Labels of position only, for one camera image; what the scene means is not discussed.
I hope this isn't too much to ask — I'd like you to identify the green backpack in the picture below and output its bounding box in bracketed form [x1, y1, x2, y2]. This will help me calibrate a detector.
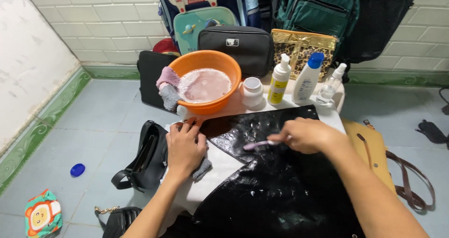
[271, 0, 360, 60]

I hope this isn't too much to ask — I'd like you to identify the purple toothbrush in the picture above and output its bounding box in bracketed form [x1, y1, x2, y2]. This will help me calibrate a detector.
[243, 136, 292, 151]

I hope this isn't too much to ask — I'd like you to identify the colourful monkey print pouch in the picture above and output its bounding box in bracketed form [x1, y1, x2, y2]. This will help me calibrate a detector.
[24, 189, 63, 238]

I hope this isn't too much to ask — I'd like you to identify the person's right hand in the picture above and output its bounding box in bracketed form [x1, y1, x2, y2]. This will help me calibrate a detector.
[267, 117, 346, 155]

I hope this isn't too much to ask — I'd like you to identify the red cap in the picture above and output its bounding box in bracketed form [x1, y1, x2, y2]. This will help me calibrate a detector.
[152, 38, 181, 58]

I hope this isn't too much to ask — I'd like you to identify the blue bottle cap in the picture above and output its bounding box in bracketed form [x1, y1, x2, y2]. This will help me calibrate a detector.
[70, 163, 86, 177]

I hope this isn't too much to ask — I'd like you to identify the black quilted chain bag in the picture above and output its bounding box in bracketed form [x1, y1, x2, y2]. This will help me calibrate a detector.
[94, 206, 143, 238]

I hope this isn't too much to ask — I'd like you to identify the grey cleaning cloth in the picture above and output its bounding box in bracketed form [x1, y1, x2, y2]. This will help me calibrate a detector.
[191, 143, 213, 182]

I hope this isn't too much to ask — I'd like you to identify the white bottle with blue cap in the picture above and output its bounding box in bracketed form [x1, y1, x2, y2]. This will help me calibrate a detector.
[292, 52, 325, 105]

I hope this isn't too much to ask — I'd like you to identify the white plastic jar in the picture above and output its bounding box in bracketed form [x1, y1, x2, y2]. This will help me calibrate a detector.
[239, 77, 264, 108]

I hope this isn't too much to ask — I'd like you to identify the orange plastic basin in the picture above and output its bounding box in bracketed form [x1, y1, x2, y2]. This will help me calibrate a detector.
[168, 50, 242, 116]

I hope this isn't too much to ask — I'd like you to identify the pink and grey cloth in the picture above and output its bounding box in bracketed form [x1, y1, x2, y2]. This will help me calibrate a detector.
[156, 66, 181, 112]

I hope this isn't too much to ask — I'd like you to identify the black cable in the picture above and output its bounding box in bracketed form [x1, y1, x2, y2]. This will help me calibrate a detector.
[439, 87, 449, 116]

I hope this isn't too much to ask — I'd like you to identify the white yellow-label pump bottle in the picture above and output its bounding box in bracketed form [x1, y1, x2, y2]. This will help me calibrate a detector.
[267, 53, 292, 106]

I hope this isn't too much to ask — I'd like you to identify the blue children's backpack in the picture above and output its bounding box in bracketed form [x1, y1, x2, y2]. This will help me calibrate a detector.
[155, 0, 262, 55]

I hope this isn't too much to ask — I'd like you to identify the flat black case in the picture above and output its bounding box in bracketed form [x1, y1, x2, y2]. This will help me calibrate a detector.
[137, 50, 179, 110]

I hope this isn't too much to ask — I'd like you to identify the black slipper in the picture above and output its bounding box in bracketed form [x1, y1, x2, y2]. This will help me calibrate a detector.
[415, 119, 449, 150]

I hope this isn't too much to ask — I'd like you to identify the black toiletry pouch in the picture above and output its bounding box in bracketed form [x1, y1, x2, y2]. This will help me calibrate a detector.
[197, 25, 274, 79]

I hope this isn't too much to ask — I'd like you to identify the tan bag with brown strap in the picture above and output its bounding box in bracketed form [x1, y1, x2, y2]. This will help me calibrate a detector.
[341, 118, 436, 211]

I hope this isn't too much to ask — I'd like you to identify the gold leopard print pouch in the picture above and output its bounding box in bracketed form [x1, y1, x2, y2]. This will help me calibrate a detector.
[271, 29, 338, 81]

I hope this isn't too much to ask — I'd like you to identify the black backpack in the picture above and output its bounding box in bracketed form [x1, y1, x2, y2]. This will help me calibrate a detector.
[337, 0, 418, 83]

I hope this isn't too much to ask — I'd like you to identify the clear spray bottle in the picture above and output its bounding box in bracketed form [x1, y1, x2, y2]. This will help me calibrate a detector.
[316, 63, 347, 106]

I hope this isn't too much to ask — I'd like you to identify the person's left hand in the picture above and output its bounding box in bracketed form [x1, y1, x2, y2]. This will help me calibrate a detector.
[166, 122, 208, 177]

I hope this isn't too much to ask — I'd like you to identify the glossy black leather bag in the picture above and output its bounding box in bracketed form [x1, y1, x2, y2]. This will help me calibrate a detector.
[191, 105, 366, 238]

